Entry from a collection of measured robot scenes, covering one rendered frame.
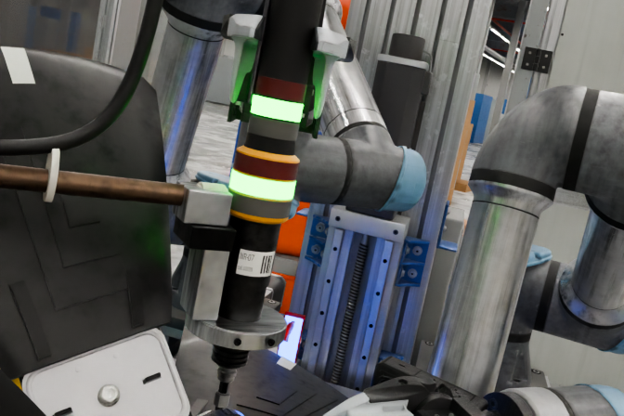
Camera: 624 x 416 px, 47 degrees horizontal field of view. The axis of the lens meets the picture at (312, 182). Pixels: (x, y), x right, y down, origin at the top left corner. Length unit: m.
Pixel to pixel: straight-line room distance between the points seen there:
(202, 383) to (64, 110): 0.27
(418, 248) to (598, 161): 0.60
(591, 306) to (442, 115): 0.43
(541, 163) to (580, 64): 1.51
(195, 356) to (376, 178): 0.26
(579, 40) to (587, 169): 1.52
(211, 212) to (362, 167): 0.34
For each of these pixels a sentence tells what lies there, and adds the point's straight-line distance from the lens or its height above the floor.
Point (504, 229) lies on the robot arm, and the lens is 0.81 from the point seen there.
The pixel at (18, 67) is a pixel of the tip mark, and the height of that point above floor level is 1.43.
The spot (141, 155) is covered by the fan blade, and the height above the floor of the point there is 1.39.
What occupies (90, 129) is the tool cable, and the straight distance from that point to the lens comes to 0.45.
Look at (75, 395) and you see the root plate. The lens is 0.48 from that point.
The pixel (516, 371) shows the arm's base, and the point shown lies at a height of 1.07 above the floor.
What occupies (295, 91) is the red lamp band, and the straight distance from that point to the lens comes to 0.47.
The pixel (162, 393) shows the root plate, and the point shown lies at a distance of 0.49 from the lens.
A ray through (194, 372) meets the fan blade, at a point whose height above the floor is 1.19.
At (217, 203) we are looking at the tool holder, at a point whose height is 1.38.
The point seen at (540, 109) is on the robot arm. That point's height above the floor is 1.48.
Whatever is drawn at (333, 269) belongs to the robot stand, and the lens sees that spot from 1.29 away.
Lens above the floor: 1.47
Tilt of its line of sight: 8 degrees down
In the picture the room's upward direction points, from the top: 11 degrees clockwise
